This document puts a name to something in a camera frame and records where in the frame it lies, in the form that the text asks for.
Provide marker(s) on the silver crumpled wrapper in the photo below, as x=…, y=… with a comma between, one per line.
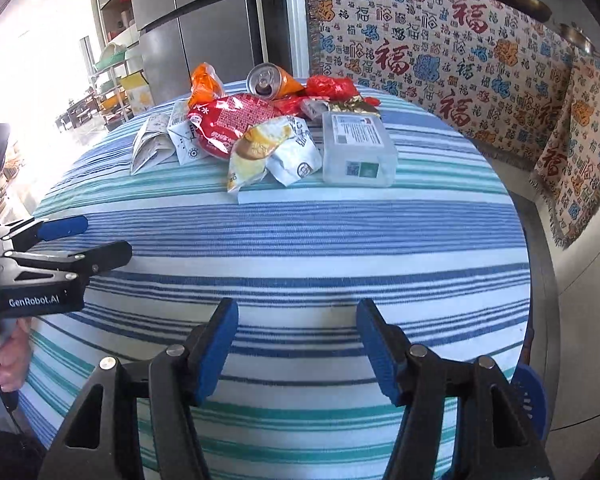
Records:
x=313, y=110

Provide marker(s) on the clear plastic food box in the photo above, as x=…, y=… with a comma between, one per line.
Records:
x=357, y=151

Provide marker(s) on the floral paper carton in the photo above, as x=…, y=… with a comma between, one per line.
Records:
x=152, y=144

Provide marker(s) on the red cola label wrapper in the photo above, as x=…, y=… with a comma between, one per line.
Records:
x=219, y=124

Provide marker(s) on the person's left hand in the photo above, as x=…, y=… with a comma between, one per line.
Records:
x=15, y=356

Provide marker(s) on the blue striped tablecloth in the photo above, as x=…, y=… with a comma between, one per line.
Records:
x=441, y=252

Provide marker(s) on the white printed milk carton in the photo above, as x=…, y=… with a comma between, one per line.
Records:
x=182, y=135

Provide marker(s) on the red plastic bag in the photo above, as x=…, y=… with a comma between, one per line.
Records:
x=334, y=89

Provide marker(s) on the large patterned fu blanket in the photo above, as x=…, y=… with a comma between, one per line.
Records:
x=485, y=69

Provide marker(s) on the orange plastic bag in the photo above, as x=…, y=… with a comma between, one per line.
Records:
x=206, y=85

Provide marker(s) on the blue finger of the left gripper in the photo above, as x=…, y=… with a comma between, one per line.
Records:
x=61, y=228
x=102, y=259

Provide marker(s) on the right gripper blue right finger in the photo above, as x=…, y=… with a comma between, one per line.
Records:
x=385, y=346

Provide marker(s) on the gold black foil bag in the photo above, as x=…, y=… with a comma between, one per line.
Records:
x=356, y=105

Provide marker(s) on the stainless steel refrigerator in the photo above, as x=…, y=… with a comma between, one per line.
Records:
x=177, y=35

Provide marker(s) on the yellow white snack wrapper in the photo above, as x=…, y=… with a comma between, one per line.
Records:
x=281, y=146

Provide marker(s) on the small patterned fu blanket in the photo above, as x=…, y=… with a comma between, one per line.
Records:
x=567, y=174

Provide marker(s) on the blue plastic trash basket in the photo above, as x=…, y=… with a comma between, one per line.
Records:
x=530, y=391

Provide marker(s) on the crushed orange soda can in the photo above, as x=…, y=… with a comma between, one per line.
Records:
x=271, y=82

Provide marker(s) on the steel pot with lid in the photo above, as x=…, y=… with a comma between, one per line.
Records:
x=576, y=36

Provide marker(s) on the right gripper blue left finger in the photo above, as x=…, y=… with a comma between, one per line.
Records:
x=208, y=346

